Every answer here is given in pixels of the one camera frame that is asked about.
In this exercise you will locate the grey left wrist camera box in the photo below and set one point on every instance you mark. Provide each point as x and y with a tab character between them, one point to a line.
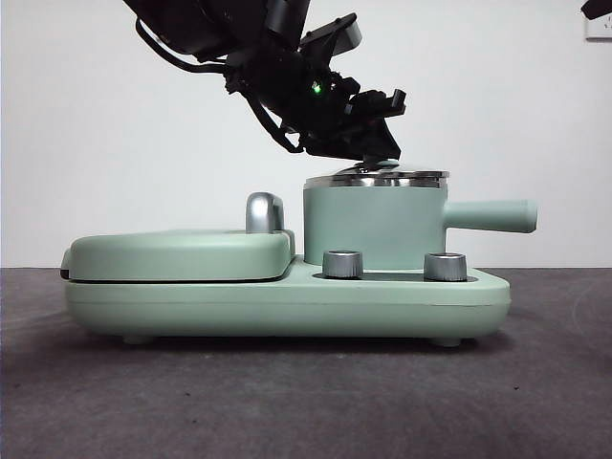
349	36

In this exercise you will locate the mint green breakfast machine base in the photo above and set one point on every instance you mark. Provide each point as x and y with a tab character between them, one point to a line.
287	306

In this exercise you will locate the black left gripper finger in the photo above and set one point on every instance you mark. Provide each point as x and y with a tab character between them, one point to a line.
380	141
334	146

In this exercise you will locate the white wall socket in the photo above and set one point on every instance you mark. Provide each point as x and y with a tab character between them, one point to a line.
600	31

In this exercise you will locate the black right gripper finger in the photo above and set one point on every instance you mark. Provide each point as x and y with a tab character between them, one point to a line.
602	6

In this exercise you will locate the glass lid with mint knob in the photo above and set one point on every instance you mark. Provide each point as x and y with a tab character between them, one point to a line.
406	174

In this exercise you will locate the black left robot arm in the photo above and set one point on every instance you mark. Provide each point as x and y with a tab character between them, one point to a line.
215	24

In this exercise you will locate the silver control knob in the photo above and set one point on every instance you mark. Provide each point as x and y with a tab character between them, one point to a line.
343	264
445	267

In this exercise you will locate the mint green steamer pot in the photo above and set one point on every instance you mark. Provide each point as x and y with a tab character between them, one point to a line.
373	220

